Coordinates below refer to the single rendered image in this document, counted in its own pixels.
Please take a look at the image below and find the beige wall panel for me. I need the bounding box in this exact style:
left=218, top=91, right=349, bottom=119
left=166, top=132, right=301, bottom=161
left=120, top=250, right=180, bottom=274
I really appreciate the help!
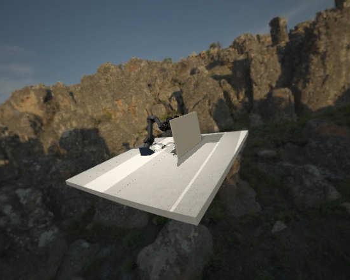
left=169, top=111, right=202, bottom=159

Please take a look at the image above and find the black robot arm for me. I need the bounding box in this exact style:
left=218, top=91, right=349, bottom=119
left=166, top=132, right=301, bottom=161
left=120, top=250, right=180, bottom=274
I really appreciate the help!
left=143, top=116, right=173, bottom=148

